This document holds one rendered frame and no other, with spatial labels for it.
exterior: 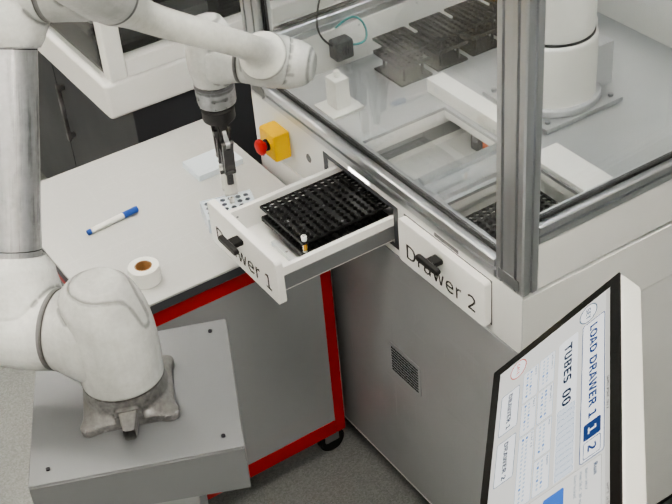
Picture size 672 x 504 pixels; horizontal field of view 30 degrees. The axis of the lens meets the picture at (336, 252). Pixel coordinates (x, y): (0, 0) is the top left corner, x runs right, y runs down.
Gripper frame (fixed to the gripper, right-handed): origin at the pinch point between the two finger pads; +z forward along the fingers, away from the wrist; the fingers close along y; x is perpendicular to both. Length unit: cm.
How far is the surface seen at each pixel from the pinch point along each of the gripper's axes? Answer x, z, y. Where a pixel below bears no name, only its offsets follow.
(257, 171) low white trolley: 10.1, 10.0, -15.6
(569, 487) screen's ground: 19, -26, 135
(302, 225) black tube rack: 9.3, -4.0, 29.9
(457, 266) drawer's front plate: 33, -6, 59
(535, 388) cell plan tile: 26, -19, 109
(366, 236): 21.5, -1.7, 36.1
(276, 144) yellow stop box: 13.5, -3.0, -5.2
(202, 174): -3.3, 8.4, -17.6
